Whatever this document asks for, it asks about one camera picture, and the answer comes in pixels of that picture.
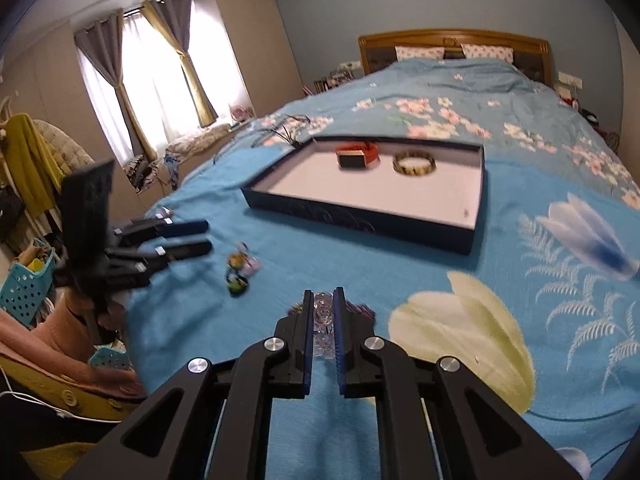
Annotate black bag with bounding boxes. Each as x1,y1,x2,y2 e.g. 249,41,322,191
0,185,26,242

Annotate grey yellow curtain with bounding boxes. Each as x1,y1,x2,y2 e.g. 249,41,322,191
74,12,158,161
142,0,218,128

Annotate brown striped bangle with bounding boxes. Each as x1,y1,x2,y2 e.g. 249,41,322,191
392,152,437,177

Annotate black cable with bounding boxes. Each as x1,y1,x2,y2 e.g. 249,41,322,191
252,114,313,150

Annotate floral window cushion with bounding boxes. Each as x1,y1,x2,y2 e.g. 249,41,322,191
167,124,232,157

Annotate white sheer curtain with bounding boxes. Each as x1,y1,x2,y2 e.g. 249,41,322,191
80,0,251,161

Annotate yellow jacket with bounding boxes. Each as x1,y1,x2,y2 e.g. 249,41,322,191
5,112,57,217

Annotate teal plastic basket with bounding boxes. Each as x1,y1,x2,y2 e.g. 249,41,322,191
0,249,56,327
89,346,132,369

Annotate clear bead bracelet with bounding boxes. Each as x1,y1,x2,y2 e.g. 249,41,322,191
312,290,339,362

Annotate white quilted jacket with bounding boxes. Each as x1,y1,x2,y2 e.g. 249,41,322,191
32,120,96,187

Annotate dark clothes pile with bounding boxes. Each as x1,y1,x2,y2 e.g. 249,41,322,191
582,110,622,152

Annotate orange smart watch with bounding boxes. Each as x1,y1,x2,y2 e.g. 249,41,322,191
335,142,382,171

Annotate person's left forearm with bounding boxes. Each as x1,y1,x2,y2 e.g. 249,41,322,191
0,290,147,401

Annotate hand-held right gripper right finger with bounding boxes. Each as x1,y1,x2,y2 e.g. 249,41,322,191
334,287,583,480

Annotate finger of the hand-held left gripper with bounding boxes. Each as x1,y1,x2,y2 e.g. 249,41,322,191
112,218,210,242
105,239,213,275

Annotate dark blue tray box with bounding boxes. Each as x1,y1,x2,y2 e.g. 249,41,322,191
240,135,486,256

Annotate blue floral blanket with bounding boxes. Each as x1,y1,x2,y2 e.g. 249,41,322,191
120,57,640,480

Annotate bedside items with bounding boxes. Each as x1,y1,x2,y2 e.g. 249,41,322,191
312,72,352,95

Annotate purple bead bracelet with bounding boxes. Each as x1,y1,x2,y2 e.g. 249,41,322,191
289,300,377,323

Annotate wooden headboard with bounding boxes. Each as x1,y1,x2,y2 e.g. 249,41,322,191
357,29,551,86

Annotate white cable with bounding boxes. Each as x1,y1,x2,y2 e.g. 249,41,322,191
0,389,72,419

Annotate floral pillow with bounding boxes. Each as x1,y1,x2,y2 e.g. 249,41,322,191
395,46,445,62
461,44,515,63

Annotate green flower ring black band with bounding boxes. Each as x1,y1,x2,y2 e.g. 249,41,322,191
224,272,251,297

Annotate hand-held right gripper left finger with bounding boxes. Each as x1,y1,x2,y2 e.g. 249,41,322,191
62,287,315,480

